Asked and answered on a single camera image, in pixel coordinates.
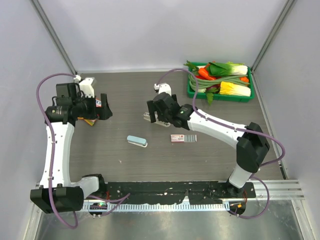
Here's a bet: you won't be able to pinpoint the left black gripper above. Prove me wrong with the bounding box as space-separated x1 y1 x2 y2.
73 93 112 120

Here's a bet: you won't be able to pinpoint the red white staple box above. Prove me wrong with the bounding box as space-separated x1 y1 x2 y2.
170 134 197 143

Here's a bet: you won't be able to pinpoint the light blue stapler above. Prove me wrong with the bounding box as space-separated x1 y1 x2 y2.
127 135 148 148

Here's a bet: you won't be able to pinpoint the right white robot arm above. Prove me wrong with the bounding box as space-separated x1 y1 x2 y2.
147 92 270 198

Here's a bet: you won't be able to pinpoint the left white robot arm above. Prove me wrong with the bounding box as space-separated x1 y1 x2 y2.
30 78 113 214

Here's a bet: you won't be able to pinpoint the candy snack bag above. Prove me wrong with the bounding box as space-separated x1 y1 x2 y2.
83 118 98 126

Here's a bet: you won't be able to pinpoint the green long beans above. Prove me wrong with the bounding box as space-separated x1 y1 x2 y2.
188 74 250 93

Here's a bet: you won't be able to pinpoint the green leafy herb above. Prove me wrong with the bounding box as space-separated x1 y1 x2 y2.
205 92 214 106

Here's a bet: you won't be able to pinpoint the orange carrot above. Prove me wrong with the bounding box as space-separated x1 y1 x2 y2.
198 67 217 81

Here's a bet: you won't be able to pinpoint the yellow white cabbage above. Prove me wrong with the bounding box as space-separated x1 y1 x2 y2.
219 81 251 97

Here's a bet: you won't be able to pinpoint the green plastic tray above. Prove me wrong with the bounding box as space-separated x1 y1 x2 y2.
184 61 254 104

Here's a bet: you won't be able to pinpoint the white green bok choy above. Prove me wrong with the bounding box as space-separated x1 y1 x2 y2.
206 62 248 77

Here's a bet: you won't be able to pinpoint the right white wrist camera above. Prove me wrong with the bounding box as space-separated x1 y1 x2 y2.
153 83 172 96

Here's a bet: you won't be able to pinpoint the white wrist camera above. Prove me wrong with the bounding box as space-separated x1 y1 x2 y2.
153 83 172 96
73 74 96 98

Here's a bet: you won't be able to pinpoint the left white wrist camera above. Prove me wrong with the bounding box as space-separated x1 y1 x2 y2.
73 74 96 98

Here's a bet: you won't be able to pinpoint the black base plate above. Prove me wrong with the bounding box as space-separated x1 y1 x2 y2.
92 181 256 205

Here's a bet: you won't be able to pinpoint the white slotted cable duct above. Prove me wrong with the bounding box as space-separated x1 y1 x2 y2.
80 200 230 213

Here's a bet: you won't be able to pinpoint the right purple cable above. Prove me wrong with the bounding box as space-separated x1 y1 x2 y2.
156 68 286 220

